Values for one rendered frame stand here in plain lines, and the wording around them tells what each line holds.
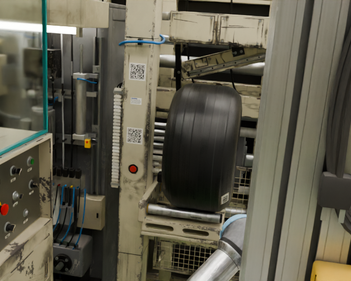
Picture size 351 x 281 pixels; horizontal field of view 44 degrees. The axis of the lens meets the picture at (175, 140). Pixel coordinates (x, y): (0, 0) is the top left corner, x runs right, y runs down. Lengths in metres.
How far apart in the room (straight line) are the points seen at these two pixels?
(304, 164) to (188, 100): 1.33
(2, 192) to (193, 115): 0.78
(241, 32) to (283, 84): 1.63
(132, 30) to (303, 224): 1.50
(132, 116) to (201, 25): 0.55
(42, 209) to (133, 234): 0.48
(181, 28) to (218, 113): 0.55
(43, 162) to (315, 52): 1.49
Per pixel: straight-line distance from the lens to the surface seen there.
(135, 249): 2.21
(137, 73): 1.95
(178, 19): 2.16
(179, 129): 1.77
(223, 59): 2.28
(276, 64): 0.51
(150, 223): 2.08
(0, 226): 1.69
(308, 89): 0.51
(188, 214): 1.98
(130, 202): 2.11
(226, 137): 1.76
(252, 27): 2.13
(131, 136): 2.00
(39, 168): 1.88
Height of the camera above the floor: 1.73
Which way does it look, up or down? 15 degrees down
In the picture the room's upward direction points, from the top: 4 degrees clockwise
